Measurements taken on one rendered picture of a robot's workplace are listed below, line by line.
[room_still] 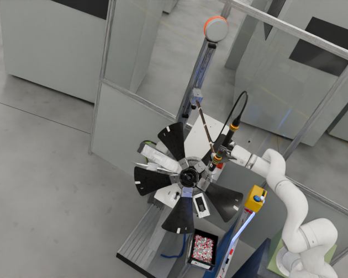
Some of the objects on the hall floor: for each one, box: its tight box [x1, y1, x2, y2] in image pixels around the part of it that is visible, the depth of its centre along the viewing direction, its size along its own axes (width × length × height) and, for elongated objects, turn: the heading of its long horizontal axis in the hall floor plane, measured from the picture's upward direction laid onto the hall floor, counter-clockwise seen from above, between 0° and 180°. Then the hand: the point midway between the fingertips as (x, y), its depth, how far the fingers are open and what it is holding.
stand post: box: [147, 205, 173, 252], centre depth 253 cm, size 4×9×91 cm, turn 47°
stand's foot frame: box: [116, 204, 190, 278], centre depth 287 cm, size 62×46×8 cm
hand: (223, 146), depth 174 cm, fingers closed on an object, 4 cm apart
